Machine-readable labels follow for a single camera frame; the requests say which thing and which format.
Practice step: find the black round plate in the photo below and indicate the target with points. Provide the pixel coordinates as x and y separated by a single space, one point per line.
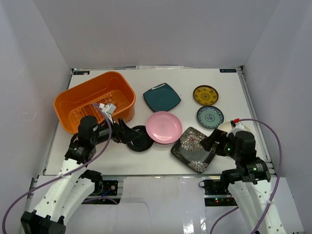
141 143

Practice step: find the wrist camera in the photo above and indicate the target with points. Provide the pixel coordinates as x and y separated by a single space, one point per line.
108 110
236 126

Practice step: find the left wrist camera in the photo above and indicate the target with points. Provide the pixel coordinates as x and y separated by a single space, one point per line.
108 110

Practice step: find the pink round plate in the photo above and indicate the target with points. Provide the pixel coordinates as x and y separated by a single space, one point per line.
164 127

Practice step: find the teal square plate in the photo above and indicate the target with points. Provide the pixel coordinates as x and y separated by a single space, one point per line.
161 98

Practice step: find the blue table label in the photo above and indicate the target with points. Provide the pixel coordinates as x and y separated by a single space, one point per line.
81 73
228 70

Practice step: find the cream round plate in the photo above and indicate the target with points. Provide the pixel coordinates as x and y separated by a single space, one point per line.
226 126

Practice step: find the blue white round plate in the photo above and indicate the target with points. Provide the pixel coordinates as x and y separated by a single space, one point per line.
209 117

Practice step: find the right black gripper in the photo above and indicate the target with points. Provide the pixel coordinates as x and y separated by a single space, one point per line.
217 135

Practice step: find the right blue table label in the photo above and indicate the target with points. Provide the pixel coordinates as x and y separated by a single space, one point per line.
228 70

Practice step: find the white paper sheet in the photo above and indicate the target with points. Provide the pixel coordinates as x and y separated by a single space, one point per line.
158 67

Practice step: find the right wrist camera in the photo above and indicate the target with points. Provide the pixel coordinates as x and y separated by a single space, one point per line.
236 126

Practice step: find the left blue table label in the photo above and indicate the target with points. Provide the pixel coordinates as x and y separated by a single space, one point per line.
81 73

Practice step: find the black floral square plate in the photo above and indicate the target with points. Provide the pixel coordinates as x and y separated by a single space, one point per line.
190 152

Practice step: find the yellow patterned round plate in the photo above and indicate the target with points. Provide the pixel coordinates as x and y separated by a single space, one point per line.
205 95

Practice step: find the orange plastic bin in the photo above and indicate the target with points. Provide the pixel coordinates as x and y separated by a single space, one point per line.
77 102

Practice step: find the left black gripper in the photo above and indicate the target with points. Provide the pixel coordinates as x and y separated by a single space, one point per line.
119 132

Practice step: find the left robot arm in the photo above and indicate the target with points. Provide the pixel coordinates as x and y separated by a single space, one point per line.
75 182

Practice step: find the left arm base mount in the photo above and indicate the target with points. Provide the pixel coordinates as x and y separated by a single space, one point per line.
106 187

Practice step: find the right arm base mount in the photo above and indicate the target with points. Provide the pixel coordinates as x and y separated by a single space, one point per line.
213 187

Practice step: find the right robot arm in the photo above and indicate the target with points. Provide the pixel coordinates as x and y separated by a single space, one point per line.
250 182

